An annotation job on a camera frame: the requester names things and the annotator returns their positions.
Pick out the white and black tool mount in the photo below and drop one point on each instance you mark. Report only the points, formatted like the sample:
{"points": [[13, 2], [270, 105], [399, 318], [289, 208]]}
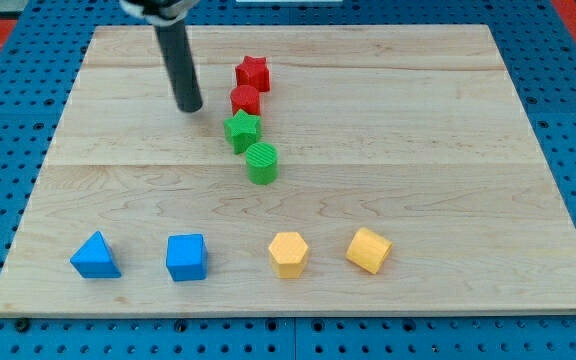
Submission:
{"points": [[158, 12]]}

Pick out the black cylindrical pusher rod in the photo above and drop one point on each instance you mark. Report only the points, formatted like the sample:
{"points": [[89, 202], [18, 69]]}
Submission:
{"points": [[176, 52]]}

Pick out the red star block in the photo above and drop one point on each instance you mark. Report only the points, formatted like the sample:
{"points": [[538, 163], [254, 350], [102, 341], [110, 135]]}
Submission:
{"points": [[254, 71]]}

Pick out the green star block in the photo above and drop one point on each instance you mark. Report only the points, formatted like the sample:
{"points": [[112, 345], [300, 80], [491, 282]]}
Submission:
{"points": [[242, 130]]}

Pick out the red cylinder block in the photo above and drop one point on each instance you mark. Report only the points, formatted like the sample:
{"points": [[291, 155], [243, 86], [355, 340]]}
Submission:
{"points": [[246, 98]]}

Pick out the green cylinder block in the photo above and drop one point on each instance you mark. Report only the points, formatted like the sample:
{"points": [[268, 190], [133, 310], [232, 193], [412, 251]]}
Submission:
{"points": [[262, 163]]}

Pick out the wooden board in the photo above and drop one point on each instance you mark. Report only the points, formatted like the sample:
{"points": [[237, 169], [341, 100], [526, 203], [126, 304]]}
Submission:
{"points": [[413, 131]]}

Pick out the blue cube block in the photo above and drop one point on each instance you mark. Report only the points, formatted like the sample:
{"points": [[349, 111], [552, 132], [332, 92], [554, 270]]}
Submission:
{"points": [[186, 257]]}

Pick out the blue triangle block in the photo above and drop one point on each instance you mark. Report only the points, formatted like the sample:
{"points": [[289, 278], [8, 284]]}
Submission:
{"points": [[94, 259]]}

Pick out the yellow hexagon block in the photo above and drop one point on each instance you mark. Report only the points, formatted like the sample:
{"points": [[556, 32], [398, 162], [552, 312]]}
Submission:
{"points": [[289, 255]]}

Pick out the yellow cylinder block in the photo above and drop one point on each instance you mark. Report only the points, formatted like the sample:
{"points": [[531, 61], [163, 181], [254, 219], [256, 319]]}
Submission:
{"points": [[368, 250]]}

